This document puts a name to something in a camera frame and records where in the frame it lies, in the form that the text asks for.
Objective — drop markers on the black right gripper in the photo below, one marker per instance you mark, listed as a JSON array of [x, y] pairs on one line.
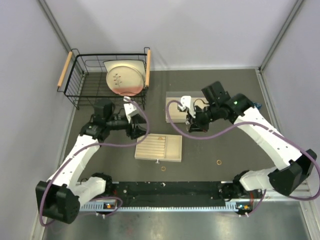
[[197, 125]]

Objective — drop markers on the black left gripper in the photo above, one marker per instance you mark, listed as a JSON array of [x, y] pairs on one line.
[[137, 130]]

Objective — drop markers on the beige ring slot tray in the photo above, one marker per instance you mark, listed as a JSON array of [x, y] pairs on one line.
[[160, 147]]

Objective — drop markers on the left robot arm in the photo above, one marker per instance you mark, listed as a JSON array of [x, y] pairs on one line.
[[61, 197]]

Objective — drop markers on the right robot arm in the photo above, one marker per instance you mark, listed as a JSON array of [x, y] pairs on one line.
[[292, 166]]

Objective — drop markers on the round pink white plate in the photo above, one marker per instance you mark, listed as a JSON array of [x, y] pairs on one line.
[[125, 81]]

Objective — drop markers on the blue leaf shaped dish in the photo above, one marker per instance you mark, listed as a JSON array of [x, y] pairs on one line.
[[257, 105]]

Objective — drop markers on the square white plate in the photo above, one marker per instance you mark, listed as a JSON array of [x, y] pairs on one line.
[[135, 64]]

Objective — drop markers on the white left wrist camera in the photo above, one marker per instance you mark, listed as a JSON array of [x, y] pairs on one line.
[[129, 108]]

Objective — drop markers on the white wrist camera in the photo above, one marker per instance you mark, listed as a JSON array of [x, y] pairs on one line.
[[129, 108], [186, 104]]

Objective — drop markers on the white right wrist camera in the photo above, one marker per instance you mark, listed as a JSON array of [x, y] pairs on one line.
[[186, 104]]

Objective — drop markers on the black wire dish rack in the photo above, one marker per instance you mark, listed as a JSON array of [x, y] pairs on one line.
[[83, 78]]

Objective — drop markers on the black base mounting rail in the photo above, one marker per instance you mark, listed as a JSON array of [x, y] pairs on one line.
[[161, 194]]

